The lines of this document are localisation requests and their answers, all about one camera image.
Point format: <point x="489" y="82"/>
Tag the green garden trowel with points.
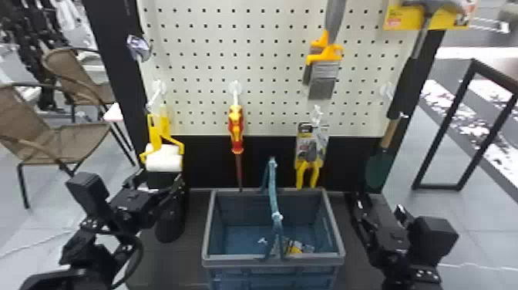
<point x="379" y="168"/>

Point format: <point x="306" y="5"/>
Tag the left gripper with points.
<point x="135" y="208"/>

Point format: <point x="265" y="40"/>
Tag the yellow tool on card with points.
<point x="294" y="247"/>

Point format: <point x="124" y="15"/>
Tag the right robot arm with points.
<point x="408" y="279"/>

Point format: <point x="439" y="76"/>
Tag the blue basket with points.
<point x="238" y="226"/>

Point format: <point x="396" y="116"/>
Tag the yellow paint roller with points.
<point x="163" y="158"/>

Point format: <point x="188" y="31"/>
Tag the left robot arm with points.
<point x="83" y="251"/>

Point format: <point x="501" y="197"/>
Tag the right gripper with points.
<point x="388" y="243"/>

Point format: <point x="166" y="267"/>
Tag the black side table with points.
<point x="485" y="101"/>

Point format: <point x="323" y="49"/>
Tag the white pegboard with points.
<point x="259" y="60"/>

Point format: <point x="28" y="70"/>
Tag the tan mesh chair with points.
<point x="48" y="139"/>
<point x="77" y="77"/>

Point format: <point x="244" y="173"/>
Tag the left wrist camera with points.
<point x="87" y="192"/>

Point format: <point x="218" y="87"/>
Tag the red yellow screwdriver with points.
<point x="236" y="129"/>

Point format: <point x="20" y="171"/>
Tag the yellow pliers on card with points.
<point x="309" y="146"/>

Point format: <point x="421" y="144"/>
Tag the hammer with yellow card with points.
<point x="404" y="16"/>

